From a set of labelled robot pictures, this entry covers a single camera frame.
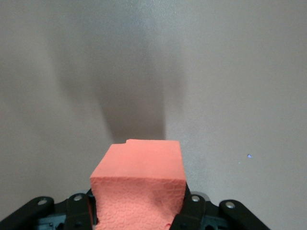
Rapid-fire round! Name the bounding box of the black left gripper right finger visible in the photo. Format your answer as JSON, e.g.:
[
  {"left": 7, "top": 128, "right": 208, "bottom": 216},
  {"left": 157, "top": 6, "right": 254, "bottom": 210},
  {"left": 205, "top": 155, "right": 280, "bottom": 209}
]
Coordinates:
[{"left": 169, "top": 184, "right": 272, "bottom": 230}]

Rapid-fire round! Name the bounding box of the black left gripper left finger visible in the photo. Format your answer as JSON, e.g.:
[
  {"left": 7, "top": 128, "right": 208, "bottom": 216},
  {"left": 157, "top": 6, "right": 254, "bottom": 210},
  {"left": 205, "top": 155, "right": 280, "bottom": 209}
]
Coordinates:
[{"left": 0, "top": 188, "right": 100, "bottom": 230}]

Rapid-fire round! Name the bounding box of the orange foam cube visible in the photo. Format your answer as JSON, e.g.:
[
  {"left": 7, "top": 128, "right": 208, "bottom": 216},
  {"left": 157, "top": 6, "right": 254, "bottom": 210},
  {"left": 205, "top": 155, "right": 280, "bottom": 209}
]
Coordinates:
[{"left": 89, "top": 138, "right": 188, "bottom": 230}]

